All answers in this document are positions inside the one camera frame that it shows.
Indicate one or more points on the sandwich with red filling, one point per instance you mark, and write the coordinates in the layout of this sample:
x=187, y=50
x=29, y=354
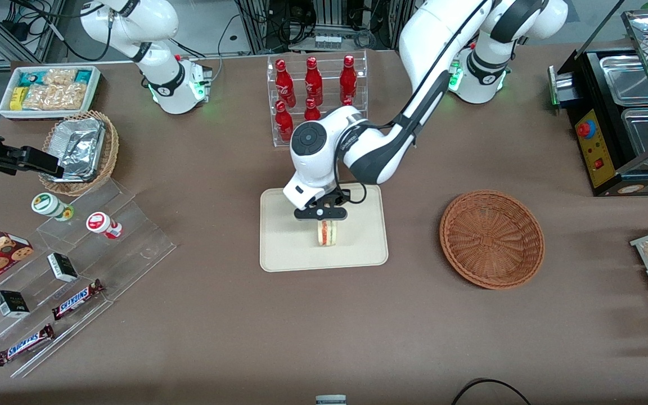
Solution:
x=327, y=233

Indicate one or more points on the oval wicker basket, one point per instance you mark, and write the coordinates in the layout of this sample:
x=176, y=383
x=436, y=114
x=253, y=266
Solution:
x=111, y=152

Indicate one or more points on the yellow snack packet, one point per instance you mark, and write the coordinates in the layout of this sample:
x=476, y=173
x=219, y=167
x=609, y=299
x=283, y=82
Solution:
x=17, y=98

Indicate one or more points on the small black box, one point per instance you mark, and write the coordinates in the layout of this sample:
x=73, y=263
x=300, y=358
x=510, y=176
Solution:
x=63, y=267
x=12, y=304

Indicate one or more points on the green lid yogurt bottle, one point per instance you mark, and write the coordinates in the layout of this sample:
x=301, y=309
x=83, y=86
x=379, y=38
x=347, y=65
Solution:
x=48, y=205

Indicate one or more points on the Snickers chocolate bar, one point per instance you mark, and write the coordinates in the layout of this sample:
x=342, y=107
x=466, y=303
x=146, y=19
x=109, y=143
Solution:
x=25, y=345
x=76, y=300

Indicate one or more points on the clear bag of rice crackers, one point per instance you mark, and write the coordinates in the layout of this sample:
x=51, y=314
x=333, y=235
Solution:
x=57, y=97

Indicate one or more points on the teal snack packet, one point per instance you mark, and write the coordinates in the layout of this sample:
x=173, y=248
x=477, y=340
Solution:
x=83, y=75
x=32, y=77

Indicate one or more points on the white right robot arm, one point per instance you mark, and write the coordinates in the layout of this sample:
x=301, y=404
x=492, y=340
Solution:
x=172, y=79

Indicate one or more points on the grey object at table edge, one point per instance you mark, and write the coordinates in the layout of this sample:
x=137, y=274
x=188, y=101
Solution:
x=331, y=400

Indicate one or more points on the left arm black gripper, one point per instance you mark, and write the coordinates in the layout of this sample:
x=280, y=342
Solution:
x=340, y=199

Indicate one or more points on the clear acrylic bottle rack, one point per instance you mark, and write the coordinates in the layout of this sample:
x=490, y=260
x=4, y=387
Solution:
x=327, y=132

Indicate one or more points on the white rectangular snack bin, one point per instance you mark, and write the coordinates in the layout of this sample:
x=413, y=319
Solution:
x=6, y=109

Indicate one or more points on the grey power strip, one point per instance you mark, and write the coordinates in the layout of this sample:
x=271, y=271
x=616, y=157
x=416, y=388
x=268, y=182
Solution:
x=328, y=41

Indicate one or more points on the silver foil tray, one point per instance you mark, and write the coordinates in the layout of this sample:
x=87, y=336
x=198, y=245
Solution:
x=79, y=146

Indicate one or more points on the black food warmer yellow panel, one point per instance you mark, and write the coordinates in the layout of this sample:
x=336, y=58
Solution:
x=597, y=146

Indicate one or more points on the clear acrylic step display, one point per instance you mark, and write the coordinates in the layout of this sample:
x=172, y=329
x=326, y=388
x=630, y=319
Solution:
x=133, y=247

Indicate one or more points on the cream plastic tray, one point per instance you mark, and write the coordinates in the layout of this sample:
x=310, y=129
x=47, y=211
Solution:
x=284, y=247

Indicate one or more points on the round brown wicker basket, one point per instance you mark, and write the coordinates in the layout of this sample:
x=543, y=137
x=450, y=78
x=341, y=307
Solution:
x=493, y=242

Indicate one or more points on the red lid yogurt bottle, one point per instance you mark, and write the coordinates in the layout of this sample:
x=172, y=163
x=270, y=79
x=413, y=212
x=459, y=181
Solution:
x=100, y=223

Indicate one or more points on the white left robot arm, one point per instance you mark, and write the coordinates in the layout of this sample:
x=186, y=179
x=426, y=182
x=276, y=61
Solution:
x=374, y=154

